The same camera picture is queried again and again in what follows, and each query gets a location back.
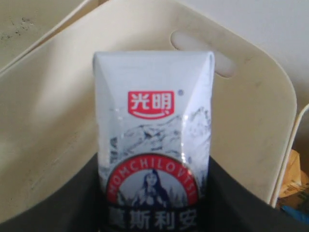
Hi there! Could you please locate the cream right plastic bin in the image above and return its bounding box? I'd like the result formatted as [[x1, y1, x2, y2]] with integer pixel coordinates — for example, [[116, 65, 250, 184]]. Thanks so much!
[[270, 105, 309, 208]]

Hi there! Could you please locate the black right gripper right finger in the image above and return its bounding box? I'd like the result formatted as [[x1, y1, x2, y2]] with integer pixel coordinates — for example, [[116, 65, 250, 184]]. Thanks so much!
[[197, 158, 309, 232]]

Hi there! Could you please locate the cream middle plastic bin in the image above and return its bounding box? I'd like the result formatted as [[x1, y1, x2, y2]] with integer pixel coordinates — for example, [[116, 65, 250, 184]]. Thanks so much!
[[0, 0, 297, 221]]

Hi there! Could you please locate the cream plastic bin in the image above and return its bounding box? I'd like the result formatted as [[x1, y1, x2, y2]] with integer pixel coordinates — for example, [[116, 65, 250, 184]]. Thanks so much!
[[0, 0, 297, 221], [270, 105, 309, 208], [0, 0, 102, 71]]

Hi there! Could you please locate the orange instant noodle packet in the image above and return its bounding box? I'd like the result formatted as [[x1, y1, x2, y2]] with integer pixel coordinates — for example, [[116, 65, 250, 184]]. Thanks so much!
[[276, 150, 309, 209]]

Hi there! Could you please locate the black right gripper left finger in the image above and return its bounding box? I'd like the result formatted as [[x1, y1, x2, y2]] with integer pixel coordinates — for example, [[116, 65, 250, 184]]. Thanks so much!
[[0, 155, 99, 232]]

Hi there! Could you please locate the white blue milk carton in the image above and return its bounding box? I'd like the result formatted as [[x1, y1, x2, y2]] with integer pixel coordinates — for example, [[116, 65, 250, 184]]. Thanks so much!
[[93, 51, 215, 232]]

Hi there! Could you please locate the blue instant noodle packet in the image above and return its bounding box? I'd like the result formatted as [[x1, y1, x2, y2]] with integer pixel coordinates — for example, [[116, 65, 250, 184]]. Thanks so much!
[[281, 205, 309, 224]]

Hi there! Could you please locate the cream left plastic bin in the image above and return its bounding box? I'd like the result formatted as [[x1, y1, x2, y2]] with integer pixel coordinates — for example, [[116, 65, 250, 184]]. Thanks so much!
[[0, 0, 102, 71]]

